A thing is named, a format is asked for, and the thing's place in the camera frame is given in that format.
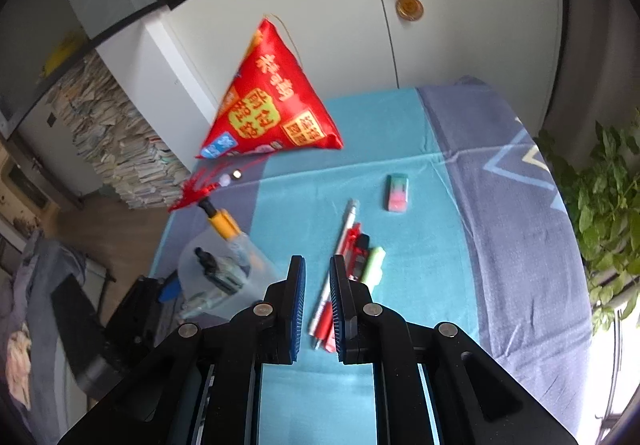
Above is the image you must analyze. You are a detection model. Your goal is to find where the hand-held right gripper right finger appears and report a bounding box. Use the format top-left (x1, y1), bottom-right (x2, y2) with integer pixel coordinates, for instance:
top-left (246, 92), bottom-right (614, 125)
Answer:
top-left (329, 254), bottom-right (577, 445)

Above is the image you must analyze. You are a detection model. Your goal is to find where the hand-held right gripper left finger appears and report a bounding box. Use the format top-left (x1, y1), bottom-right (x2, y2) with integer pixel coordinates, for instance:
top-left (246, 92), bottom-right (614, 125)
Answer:
top-left (57, 255), bottom-right (307, 445)

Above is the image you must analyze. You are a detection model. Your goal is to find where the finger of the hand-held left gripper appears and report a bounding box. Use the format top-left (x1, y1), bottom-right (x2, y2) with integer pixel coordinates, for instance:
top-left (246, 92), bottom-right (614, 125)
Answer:
top-left (134, 274), bottom-right (181, 327)

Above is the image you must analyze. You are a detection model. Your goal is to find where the clear pen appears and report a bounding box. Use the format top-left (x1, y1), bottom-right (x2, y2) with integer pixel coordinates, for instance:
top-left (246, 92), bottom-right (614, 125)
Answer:
top-left (181, 294), bottom-right (223, 321)

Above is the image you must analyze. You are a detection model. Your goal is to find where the green highlighter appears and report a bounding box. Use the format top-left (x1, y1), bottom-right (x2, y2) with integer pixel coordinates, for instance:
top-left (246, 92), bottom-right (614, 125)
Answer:
top-left (360, 246), bottom-right (387, 289)

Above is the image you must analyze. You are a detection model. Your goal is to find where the translucent plastic cup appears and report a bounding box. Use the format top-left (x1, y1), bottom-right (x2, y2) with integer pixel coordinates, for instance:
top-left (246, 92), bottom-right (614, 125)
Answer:
top-left (177, 230), bottom-right (280, 322)

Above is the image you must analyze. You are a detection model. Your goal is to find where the white pen with red grip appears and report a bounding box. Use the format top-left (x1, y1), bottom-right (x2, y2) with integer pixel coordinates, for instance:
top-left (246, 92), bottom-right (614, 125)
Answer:
top-left (308, 198), bottom-right (360, 337)

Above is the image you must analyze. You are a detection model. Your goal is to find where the yellow pen with black cap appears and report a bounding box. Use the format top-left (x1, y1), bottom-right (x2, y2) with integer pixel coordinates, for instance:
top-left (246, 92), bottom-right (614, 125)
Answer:
top-left (199, 201), bottom-right (242, 242)

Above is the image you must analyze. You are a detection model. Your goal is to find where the grey sofa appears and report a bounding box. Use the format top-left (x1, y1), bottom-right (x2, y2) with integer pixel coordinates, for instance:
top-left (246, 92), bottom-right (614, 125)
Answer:
top-left (0, 230), bottom-right (103, 428)

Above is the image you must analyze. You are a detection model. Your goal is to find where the patterned blue grey tablecloth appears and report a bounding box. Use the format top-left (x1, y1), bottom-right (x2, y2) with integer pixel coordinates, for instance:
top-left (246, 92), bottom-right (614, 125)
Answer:
top-left (149, 76), bottom-right (597, 445)

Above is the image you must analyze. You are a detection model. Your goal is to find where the red tassel charm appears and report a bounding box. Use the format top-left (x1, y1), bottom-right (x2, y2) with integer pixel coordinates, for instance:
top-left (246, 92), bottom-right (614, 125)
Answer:
top-left (168, 164), bottom-right (262, 214)

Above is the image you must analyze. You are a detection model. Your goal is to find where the pastel eraser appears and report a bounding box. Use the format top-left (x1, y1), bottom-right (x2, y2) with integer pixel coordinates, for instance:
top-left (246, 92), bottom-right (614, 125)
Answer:
top-left (385, 173), bottom-right (412, 214)

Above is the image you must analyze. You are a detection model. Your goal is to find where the tall pile of magazines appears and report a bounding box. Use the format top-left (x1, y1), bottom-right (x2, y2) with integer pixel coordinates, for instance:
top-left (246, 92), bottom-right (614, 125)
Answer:
top-left (50, 52), bottom-right (194, 212)

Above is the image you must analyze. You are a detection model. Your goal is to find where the brown wooden door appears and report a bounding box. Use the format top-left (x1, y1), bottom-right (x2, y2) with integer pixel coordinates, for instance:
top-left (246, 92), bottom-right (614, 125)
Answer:
top-left (0, 132), bottom-right (63, 220)

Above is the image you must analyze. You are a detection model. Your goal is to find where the red pyramid pouch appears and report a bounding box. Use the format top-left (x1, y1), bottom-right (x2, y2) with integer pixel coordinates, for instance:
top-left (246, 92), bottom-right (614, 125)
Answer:
top-left (195, 17), bottom-right (345, 160)

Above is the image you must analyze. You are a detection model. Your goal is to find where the green potted plant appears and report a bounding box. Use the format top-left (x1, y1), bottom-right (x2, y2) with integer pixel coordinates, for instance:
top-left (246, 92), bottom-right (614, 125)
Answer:
top-left (534, 109), bottom-right (640, 342)

